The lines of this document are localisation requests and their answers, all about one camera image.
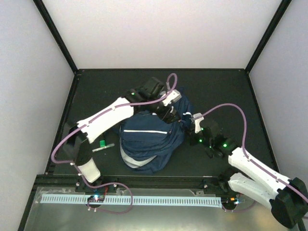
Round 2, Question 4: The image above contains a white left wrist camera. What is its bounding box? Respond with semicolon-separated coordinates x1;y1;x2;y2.
162;90;181;106

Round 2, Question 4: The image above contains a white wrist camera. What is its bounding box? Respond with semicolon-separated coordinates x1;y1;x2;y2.
162;90;181;106
191;113;204;134

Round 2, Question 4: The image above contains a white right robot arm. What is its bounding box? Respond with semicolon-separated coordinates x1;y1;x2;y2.
189;118;308;229

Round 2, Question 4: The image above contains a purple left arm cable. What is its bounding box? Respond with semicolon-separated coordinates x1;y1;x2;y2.
51;73;179;164

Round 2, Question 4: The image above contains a white green pen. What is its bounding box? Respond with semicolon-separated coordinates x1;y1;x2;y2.
92;143;115;153

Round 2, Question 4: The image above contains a navy blue student backpack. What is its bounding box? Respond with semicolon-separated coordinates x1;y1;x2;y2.
118;87;193;174

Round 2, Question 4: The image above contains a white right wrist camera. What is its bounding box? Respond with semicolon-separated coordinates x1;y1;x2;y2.
191;113;204;134

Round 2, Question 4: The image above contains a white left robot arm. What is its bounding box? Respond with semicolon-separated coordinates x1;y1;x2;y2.
62;73;181;183

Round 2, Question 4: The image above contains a white slotted cable duct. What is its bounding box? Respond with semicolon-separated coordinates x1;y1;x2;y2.
40;194;222;208

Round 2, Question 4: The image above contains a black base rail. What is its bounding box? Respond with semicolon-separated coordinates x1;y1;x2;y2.
33;175;231;194

